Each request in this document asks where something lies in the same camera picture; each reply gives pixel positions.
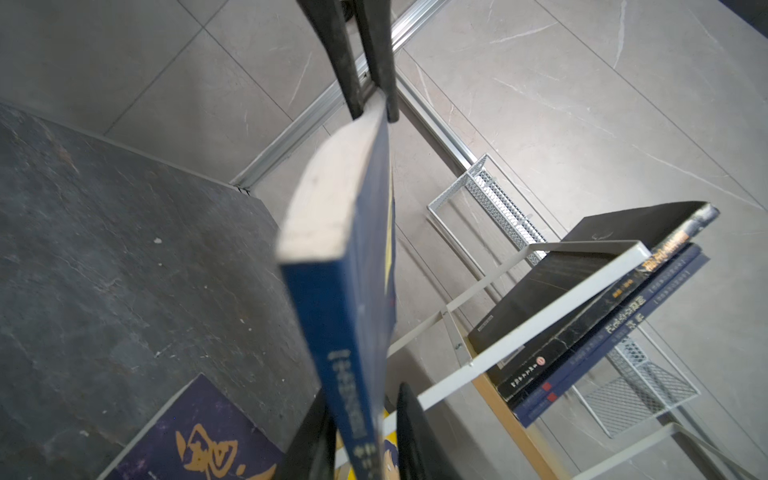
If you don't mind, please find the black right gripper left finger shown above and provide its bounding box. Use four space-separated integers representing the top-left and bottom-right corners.
273 390 336 480

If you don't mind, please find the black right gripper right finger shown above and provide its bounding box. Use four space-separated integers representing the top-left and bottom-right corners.
396 382 461 480

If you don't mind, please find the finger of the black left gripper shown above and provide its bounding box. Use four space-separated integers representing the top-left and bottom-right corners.
297 0 364 119
353 0 399 123

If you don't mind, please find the dark portrait book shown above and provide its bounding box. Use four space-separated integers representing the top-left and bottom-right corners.
99 374 283 479

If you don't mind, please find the navy book yin-yang cover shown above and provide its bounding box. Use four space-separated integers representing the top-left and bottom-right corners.
515 250 709 427

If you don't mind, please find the blue book yellow label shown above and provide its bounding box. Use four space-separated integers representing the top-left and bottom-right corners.
276 91 396 479

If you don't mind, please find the yellow cartoon cover book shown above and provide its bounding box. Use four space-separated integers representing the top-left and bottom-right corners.
334 431 400 480

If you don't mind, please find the black yellow book on shelf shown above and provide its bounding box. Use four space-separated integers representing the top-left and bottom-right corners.
467 200 721 403

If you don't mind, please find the white mesh wall basket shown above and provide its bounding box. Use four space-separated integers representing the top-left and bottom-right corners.
468 201 720 405

